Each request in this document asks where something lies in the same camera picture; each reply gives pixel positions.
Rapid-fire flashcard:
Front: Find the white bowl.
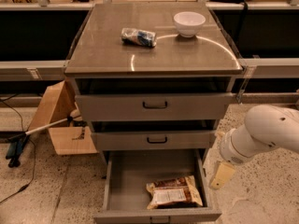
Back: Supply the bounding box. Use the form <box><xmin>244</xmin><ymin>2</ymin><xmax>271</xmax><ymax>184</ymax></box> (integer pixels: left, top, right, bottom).
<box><xmin>174</xmin><ymin>11</ymin><xmax>206</xmax><ymax>37</ymax></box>

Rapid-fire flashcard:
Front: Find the cardboard box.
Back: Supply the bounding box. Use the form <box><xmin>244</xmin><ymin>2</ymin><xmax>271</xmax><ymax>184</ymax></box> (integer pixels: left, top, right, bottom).
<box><xmin>28</xmin><ymin>81</ymin><xmax>96</xmax><ymax>155</ymax></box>

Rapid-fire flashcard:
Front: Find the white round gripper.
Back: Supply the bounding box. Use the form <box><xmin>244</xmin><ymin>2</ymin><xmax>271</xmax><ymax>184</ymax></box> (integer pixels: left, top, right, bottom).
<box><xmin>209</xmin><ymin>129</ymin><xmax>253</xmax><ymax>189</ymax></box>

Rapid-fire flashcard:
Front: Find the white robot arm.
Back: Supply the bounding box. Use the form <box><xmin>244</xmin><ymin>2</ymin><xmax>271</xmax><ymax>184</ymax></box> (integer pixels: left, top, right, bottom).
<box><xmin>210</xmin><ymin>105</ymin><xmax>299</xmax><ymax>189</ymax></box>

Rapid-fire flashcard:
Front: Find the top grey drawer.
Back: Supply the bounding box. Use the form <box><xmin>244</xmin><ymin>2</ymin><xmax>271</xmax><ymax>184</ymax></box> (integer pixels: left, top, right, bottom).
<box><xmin>76</xmin><ymin>93</ymin><xmax>233</xmax><ymax>121</ymax></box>

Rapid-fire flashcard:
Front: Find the reacher grabber tool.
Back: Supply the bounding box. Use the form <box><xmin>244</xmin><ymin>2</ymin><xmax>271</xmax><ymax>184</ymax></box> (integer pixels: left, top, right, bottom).
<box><xmin>2</xmin><ymin>109</ymin><xmax>80</xmax><ymax>168</ymax></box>

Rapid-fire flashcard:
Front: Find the grey drawer cabinet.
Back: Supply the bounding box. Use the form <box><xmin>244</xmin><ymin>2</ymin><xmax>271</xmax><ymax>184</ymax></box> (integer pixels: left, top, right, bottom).
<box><xmin>65</xmin><ymin>2</ymin><xmax>243</xmax><ymax>155</ymax></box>

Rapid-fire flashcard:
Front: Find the blue crumpled snack bag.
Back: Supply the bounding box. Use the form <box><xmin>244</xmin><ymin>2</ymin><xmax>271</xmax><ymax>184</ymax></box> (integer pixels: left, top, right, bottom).
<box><xmin>121</xmin><ymin>28</ymin><xmax>156</xmax><ymax>48</ymax></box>

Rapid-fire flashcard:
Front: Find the middle grey drawer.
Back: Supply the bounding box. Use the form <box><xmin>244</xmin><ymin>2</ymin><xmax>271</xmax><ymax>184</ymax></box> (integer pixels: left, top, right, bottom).
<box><xmin>91</xmin><ymin>131</ymin><xmax>216</xmax><ymax>151</ymax></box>

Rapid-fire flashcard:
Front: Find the brown chip bag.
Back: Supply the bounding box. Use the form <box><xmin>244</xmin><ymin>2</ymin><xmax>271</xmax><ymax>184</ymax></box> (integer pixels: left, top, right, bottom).
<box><xmin>146</xmin><ymin>175</ymin><xmax>203</xmax><ymax>209</ymax></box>

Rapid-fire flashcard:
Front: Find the bottom grey drawer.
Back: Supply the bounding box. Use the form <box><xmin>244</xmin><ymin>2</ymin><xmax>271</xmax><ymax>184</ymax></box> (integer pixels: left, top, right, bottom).
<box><xmin>93</xmin><ymin>149</ymin><xmax>221</xmax><ymax>224</ymax></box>

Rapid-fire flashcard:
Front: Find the grey drawer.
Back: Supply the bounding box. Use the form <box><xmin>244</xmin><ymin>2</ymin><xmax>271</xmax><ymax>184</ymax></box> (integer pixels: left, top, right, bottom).
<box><xmin>91</xmin><ymin>131</ymin><xmax>216</xmax><ymax>151</ymax></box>
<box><xmin>76</xmin><ymin>93</ymin><xmax>233</xmax><ymax>121</ymax></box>
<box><xmin>93</xmin><ymin>149</ymin><xmax>221</xmax><ymax>224</ymax></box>

